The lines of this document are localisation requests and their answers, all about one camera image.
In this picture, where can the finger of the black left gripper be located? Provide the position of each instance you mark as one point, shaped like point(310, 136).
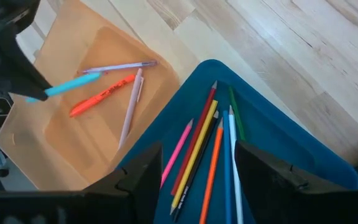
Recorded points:
point(8, 65)

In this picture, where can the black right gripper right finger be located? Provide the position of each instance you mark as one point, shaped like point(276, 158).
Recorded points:
point(284, 193)

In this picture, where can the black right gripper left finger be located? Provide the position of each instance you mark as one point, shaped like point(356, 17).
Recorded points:
point(141, 174)

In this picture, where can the pink pencil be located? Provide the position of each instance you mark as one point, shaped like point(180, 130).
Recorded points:
point(177, 152)

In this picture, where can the yellow pencil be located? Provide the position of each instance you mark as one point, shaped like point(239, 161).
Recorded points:
point(196, 155)

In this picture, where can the white pencil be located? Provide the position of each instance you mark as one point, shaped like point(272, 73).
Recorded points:
point(235, 161)

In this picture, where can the blue pencil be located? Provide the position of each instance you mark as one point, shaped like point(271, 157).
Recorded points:
point(227, 168)

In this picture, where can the black pencil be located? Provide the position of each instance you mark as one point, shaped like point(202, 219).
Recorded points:
point(202, 155)

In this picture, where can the pale pink pen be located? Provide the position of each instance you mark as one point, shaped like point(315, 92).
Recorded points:
point(131, 109)

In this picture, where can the teal pen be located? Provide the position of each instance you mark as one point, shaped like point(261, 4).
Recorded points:
point(73, 84)

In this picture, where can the orange pencil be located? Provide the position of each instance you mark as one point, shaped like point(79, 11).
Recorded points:
point(211, 174)

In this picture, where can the red pencil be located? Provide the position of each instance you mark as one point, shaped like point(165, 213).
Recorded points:
point(197, 130)

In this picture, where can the orange translucent plastic tray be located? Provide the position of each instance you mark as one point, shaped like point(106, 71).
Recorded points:
point(73, 149)

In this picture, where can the orange pen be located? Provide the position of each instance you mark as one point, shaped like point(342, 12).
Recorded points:
point(101, 96)

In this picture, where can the green pencil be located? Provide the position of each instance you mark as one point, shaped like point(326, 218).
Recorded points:
point(236, 113)

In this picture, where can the lilac pen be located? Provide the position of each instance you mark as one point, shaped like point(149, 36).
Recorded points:
point(120, 66)

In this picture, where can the blue plastic tray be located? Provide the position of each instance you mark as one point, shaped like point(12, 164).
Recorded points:
point(275, 124)

